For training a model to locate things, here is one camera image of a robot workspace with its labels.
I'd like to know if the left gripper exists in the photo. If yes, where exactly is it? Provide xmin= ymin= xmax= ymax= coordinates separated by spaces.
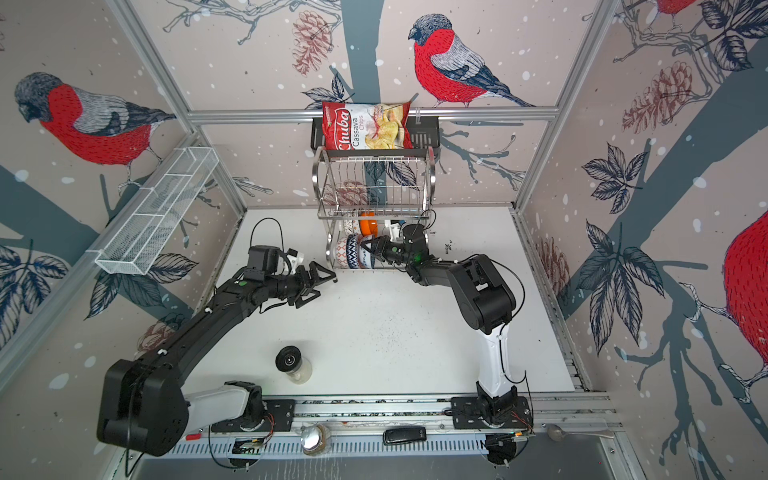
xmin=266 ymin=260 xmax=336 ymax=306

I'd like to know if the orange plastic bowl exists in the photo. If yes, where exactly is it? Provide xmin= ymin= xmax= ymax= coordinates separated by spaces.
xmin=359 ymin=212 xmax=379 ymax=237

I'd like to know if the dark blue patterned bowl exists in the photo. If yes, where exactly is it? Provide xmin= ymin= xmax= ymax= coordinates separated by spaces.
xmin=346 ymin=234 xmax=362 ymax=269

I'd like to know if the steel two-tier dish rack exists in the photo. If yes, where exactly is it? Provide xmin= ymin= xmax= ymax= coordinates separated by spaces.
xmin=311 ymin=146 xmax=437 ymax=269

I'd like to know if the blue floral bowl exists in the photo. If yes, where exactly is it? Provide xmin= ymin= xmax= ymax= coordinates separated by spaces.
xmin=360 ymin=247 xmax=375 ymax=269

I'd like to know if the red patterned bowl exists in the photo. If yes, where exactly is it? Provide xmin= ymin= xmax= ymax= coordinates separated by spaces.
xmin=334 ymin=234 xmax=349 ymax=269

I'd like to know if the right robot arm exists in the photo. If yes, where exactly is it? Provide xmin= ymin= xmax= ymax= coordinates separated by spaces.
xmin=360 ymin=224 xmax=533 ymax=431

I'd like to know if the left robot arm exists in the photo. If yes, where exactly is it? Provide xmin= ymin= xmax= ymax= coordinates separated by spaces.
xmin=96 ymin=245 xmax=337 ymax=457

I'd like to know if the black lidded glass jar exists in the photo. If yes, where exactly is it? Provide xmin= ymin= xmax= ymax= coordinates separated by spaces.
xmin=275 ymin=345 xmax=313 ymax=385

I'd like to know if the red cassava chips bag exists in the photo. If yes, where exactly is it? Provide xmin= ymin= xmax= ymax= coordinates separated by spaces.
xmin=321 ymin=102 xmax=413 ymax=151

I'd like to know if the round silver object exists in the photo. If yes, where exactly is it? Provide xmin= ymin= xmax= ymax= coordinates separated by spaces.
xmin=300 ymin=423 xmax=331 ymax=456

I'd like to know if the black remote device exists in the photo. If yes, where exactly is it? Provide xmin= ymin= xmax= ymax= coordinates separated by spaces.
xmin=382 ymin=425 xmax=427 ymax=446

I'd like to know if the metal spoon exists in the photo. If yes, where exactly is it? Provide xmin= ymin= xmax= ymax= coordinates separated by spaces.
xmin=546 ymin=424 xmax=615 ymax=442

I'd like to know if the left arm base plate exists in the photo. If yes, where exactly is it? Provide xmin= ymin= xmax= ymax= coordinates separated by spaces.
xmin=211 ymin=399 xmax=296 ymax=435

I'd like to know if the white wire wall basket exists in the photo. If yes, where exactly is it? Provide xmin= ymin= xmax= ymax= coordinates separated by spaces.
xmin=95 ymin=146 xmax=219 ymax=275

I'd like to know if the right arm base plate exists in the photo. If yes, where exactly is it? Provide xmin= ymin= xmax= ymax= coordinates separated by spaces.
xmin=445 ymin=397 xmax=533 ymax=430

